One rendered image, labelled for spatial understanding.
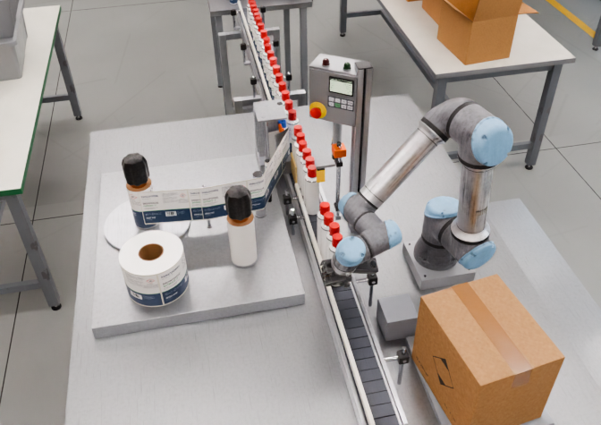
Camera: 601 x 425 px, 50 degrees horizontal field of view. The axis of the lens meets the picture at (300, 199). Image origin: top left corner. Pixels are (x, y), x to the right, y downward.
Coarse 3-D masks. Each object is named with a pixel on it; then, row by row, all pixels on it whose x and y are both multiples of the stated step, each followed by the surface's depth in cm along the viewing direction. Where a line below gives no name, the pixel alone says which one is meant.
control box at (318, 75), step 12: (336, 60) 201; (348, 60) 201; (312, 72) 199; (324, 72) 197; (336, 72) 196; (348, 72) 195; (312, 84) 202; (324, 84) 200; (312, 96) 204; (324, 96) 202; (336, 96) 201; (348, 96) 199; (324, 108) 205; (336, 108) 203; (336, 120) 206; (348, 120) 204
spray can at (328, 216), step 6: (324, 216) 203; (330, 216) 203; (324, 222) 205; (330, 222) 204; (324, 228) 205; (324, 234) 207; (324, 240) 208; (324, 246) 210; (324, 252) 212; (324, 258) 213
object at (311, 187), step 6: (312, 168) 223; (306, 174) 227; (312, 174) 223; (306, 180) 225; (312, 180) 224; (306, 186) 227; (312, 186) 225; (318, 186) 227; (306, 192) 229; (312, 192) 227; (318, 192) 229; (306, 198) 230; (312, 198) 229; (318, 198) 231; (306, 204) 232; (312, 204) 231; (318, 204) 233; (312, 210) 233; (318, 210) 235
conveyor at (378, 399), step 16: (320, 272) 212; (336, 288) 207; (336, 304) 202; (352, 304) 202; (352, 320) 197; (352, 336) 192; (352, 352) 188; (368, 352) 188; (368, 368) 183; (368, 384) 179; (384, 384) 179; (368, 400) 175; (384, 400) 175; (384, 416) 172
